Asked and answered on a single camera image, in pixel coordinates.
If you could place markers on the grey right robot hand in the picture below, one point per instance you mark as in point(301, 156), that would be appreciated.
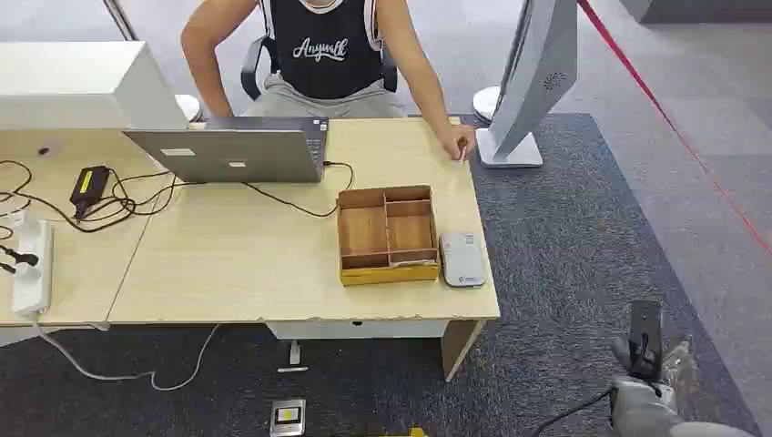
point(642, 410)

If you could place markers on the black card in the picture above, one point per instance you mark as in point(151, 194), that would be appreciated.
point(645, 332)

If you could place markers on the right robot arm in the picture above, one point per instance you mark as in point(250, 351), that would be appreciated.
point(712, 430)

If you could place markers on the dark grey carpet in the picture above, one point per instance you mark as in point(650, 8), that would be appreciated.
point(561, 253)

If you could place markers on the grey card reader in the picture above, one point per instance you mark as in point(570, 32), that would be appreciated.
point(462, 259)

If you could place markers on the yellow object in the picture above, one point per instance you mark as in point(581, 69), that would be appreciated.
point(398, 433)

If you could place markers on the white desk drawer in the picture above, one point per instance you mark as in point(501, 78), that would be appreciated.
point(362, 329)

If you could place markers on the red floor tape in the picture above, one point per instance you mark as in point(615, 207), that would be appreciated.
point(663, 114)

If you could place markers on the wooden compartment box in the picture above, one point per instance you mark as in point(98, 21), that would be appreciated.
point(386, 235)

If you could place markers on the person's left hand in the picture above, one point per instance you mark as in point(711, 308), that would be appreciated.
point(453, 139)

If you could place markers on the white round stand base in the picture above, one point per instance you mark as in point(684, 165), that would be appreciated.
point(190, 107)
point(485, 105)

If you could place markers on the steel floor socket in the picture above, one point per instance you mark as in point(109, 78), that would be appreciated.
point(287, 417)

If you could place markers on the white standing kiosk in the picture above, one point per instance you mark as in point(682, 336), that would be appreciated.
point(534, 72)

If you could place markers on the grey laptop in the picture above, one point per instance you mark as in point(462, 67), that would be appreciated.
point(241, 155)

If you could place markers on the person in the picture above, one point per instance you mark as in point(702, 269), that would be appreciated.
point(326, 54)

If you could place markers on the pale wooden side desk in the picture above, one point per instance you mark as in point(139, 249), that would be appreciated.
point(78, 283)

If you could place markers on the black power adapter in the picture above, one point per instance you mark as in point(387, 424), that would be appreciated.
point(90, 186)

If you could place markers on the white power strip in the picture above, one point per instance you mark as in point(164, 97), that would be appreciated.
point(33, 271)

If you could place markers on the black plug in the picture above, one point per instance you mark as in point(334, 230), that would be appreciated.
point(21, 258)

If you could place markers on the white box-shaped monitor housing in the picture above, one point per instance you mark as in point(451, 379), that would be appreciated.
point(78, 84)

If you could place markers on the grey slanted pole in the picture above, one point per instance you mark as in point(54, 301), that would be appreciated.
point(120, 19)

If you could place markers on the white floor bracket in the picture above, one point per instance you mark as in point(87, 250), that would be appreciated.
point(294, 359)

